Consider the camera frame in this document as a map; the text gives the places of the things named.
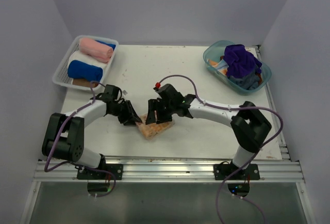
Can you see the teal transparent plastic tub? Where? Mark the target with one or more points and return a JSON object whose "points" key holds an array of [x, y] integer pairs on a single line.
{"points": [[216, 53]]}

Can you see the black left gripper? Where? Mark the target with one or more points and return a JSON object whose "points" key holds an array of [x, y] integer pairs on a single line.
{"points": [[130, 114]]}

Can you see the royal blue towel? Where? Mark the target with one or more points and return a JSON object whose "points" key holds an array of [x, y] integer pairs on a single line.
{"points": [[78, 69]]}

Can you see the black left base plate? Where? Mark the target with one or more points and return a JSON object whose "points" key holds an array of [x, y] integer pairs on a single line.
{"points": [[108, 172]]}

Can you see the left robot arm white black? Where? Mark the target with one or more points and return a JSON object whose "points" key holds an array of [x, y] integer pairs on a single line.
{"points": [[64, 140]]}

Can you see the orange towel in tub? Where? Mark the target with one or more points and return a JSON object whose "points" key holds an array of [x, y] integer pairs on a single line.
{"points": [[213, 63]]}

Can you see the purple towel in tub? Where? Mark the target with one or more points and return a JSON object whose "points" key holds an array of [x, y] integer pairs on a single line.
{"points": [[240, 62]]}

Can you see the white rolled towel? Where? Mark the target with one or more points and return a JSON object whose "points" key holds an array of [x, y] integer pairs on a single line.
{"points": [[79, 56]]}

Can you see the white plastic mesh basket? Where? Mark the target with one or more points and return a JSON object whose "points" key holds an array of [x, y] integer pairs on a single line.
{"points": [[61, 77]]}

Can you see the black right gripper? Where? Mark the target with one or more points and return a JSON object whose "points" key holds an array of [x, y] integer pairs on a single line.
{"points": [[152, 107]]}

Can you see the pink rolled towel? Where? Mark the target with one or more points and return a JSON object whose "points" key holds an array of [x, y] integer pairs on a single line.
{"points": [[99, 51]]}

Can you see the aluminium mounting rail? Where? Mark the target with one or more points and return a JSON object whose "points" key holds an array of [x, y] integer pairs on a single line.
{"points": [[136, 170]]}

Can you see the blue rolled towel in basket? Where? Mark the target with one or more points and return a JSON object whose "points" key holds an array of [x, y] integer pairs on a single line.
{"points": [[113, 46]]}

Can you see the grey-blue towel in tub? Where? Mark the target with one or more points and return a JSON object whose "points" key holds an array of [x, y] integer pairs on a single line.
{"points": [[247, 83]]}

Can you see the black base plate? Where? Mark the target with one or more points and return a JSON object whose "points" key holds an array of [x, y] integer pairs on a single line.
{"points": [[223, 170], [108, 172]]}

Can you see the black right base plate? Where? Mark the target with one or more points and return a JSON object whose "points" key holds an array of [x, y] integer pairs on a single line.
{"points": [[223, 170]]}

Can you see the orange blue printed towel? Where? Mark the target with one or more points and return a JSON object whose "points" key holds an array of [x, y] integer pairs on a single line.
{"points": [[152, 130]]}

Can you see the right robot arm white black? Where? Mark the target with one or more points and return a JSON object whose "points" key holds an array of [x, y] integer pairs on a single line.
{"points": [[249, 125]]}

